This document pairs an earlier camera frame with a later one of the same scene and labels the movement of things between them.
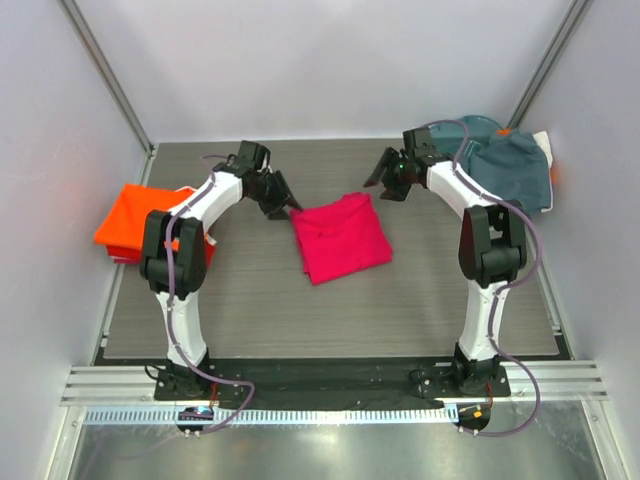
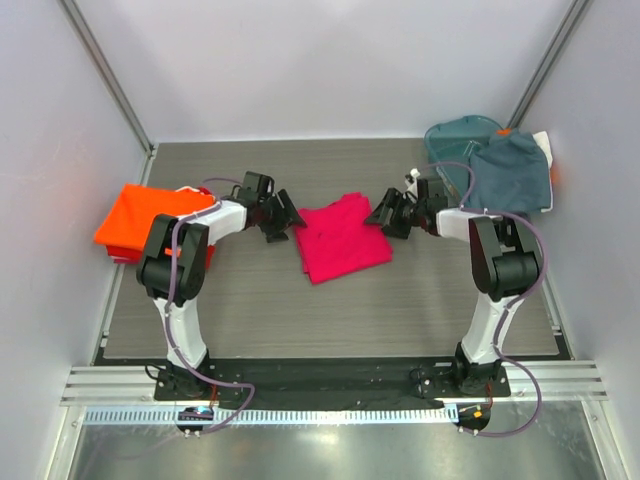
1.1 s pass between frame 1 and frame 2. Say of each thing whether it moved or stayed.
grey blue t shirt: stayed
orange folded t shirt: stayed
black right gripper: moved
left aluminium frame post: stayed
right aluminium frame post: stayed
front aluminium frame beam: stayed
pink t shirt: stayed
